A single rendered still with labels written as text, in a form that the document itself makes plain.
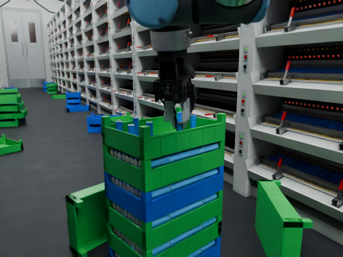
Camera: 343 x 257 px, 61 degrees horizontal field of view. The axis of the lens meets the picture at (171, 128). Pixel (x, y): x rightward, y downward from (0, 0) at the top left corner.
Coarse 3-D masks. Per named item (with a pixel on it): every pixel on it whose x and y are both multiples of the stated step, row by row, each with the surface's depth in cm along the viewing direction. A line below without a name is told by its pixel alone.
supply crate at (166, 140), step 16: (176, 112) 98; (112, 128) 76; (144, 128) 65; (160, 128) 95; (176, 128) 99; (192, 128) 76; (208, 128) 80; (224, 128) 85; (112, 144) 77; (128, 144) 71; (144, 144) 66; (160, 144) 69; (176, 144) 73; (192, 144) 77; (144, 160) 67
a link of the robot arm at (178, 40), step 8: (152, 32) 63; (160, 32) 62; (168, 32) 61; (176, 32) 61; (184, 32) 62; (152, 40) 64; (160, 40) 62; (168, 40) 62; (176, 40) 62; (184, 40) 63; (152, 48) 66; (160, 48) 63; (168, 48) 63; (176, 48) 63; (184, 48) 64
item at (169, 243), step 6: (204, 222) 88; (210, 222) 89; (114, 228) 85; (192, 228) 85; (198, 228) 86; (120, 234) 83; (186, 234) 82; (192, 234) 86; (126, 240) 81; (174, 240) 79; (180, 240) 81; (132, 246) 79; (138, 246) 76; (162, 246) 77; (168, 246) 78; (138, 252) 77; (156, 252) 75
